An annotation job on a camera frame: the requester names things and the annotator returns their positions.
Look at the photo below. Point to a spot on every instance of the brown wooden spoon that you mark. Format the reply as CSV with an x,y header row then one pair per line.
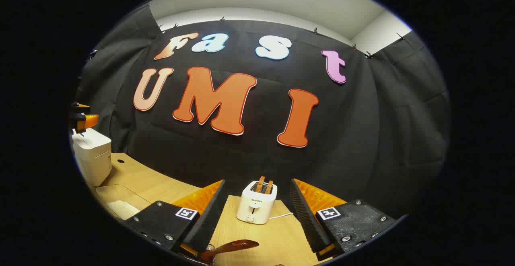
x,y
235,246

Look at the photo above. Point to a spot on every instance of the clear plastic container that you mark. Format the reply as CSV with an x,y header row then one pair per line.
x,y
116,195

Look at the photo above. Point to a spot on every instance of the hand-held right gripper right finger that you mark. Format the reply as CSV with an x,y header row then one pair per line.
x,y
307,217

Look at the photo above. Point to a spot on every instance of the black backdrop cloth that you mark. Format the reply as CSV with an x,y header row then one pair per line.
x,y
362,137

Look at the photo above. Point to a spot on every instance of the brown toast slice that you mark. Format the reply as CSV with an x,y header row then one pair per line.
x,y
260,183
269,186

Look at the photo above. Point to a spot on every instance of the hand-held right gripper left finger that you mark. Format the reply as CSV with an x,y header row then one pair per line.
x,y
207,217

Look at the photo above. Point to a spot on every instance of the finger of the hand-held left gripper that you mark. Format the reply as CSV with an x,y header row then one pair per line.
x,y
89,121
80,108

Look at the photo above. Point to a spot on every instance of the white rice cooker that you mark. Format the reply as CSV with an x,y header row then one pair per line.
x,y
94,157

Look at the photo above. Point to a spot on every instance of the white toaster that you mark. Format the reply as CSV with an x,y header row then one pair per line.
x,y
257,207

